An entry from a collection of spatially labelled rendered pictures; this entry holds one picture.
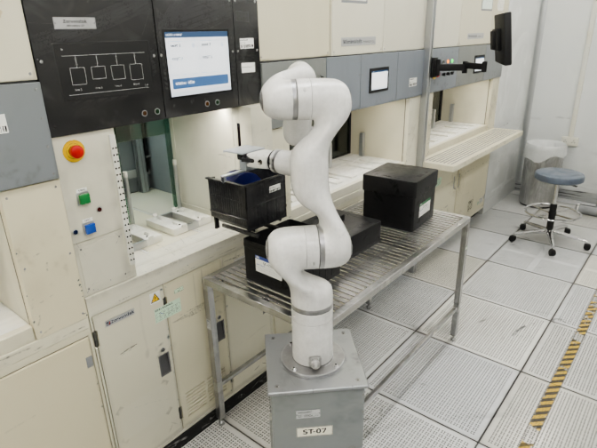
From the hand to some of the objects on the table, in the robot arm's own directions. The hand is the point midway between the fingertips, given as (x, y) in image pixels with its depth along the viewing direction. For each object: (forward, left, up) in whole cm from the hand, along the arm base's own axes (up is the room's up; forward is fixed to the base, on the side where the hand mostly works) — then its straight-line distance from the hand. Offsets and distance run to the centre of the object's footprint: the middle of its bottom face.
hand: (245, 155), depth 179 cm
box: (+51, -76, -49) cm, 104 cm away
